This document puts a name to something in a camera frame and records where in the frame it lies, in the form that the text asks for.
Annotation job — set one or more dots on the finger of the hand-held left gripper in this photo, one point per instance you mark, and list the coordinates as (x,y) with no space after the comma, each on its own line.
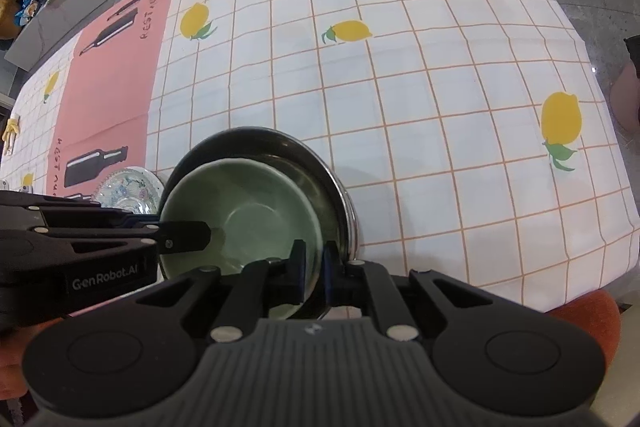
(60,213)
(185,237)

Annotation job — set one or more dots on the lemon print checked tablecloth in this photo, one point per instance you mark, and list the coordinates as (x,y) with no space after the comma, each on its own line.
(400,107)

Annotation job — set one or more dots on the yellow toy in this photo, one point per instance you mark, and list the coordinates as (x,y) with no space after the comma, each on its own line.
(11,134)

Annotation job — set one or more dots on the orange chair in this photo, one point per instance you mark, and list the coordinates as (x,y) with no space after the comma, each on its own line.
(590,312)

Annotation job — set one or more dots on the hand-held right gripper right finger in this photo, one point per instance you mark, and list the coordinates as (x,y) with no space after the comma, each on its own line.
(330,271)

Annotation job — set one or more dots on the brown round stool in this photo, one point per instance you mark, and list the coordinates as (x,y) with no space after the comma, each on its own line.
(627,87)

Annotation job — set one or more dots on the pink printed placemat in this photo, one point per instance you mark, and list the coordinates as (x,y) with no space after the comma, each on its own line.
(115,97)

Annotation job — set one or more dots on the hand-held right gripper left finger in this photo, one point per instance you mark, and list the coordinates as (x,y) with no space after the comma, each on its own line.
(299,272)

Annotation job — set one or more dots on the blue steel bowl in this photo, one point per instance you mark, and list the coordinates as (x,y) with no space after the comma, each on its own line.
(300,152)

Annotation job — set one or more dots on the green ceramic bowl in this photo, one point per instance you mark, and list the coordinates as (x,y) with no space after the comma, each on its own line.
(260,217)

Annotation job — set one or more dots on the floral glass plate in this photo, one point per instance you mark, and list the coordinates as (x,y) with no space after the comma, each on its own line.
(127,189)

